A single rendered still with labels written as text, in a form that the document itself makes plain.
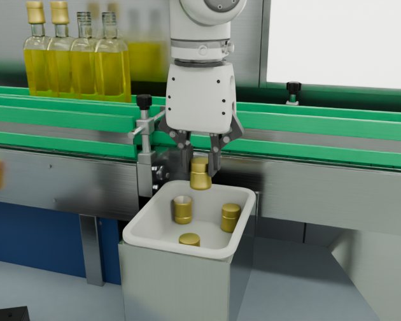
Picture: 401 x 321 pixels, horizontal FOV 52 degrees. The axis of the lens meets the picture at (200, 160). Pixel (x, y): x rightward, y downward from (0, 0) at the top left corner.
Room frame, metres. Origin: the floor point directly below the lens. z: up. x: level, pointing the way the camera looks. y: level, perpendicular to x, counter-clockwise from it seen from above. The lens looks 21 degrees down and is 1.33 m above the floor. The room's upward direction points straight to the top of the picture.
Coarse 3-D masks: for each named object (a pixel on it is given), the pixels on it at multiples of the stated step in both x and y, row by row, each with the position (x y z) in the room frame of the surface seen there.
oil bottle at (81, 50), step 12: (84, 36) 0.89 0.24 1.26; (72, 48) 0.89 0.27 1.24; (84, 48) 0.88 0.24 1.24; (72, 60) 0.89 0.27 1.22; (84, 60) 0.88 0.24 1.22; (72, 72) 0.89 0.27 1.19; (84, 72) 0.88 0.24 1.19; (84, 84) 0.88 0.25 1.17; (96, 84) 0.88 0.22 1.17; (84, 96) 0.88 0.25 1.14; (96, 96) 0.88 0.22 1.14
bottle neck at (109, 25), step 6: (102, 12) 0.88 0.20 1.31; (108, 12) 0.88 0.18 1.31; (114, 12) 0.89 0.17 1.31; (102, 18) 0.88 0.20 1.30; (108, 18) 0.88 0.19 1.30; (114, 18) 0.89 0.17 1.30; (102, 24) 0.89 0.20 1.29; (108, 24) 0.88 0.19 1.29; (114, 24) 0.89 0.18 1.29; (108, 30) 0.88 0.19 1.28; (114, 30) 0.88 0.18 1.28; (108, 36) 0.88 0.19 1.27; (114, 36) 0.88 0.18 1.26
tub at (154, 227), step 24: (168, 192) 0.70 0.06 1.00; (192, 192) 0.71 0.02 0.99; (216, 192) 0.70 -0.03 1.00; (240, 192) 0.69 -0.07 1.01; (144, 216) 0.60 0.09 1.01; (168, 216) 0.68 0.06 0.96; (192, 216) 0.71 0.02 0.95; (216, 216) 0.69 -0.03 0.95; (240, 216) 0.59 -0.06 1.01; (144, 240) 0.52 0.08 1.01; (168, 240) 0.63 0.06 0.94; (216, 240) 0.63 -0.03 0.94
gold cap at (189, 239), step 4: (180, 236) 0.57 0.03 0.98; (184, 236) 0.57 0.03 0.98; (188, 236) 0.57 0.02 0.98; (192, 236) 0.57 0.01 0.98; (196, 236) 0.57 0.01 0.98; (180, 240) 0.56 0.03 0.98; (184, 240) 0.56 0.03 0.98; (188, 240) 0.56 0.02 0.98; (192, 240) 0.56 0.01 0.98; (196, 240) 0.56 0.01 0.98; (184, 244) 0.55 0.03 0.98; (188, 244) 0.55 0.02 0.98; (192, 244) 0.55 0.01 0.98; (196, 244) 0.55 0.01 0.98
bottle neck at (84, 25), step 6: (78, 12) 0.90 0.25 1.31; (84, 12) 0.90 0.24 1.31; (90, 12) 0.91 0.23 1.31; (78, 18) 0.90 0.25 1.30; (84, 18) 0.90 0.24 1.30; (90, 18) 0.91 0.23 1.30; (78, 24) 0.90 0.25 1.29; (84, 24) 0.90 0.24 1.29; (90, 24) 0.91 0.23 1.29; (78, 30) 0.90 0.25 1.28; (84, 30) 0.90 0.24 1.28; (90, 30) 0.90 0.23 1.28
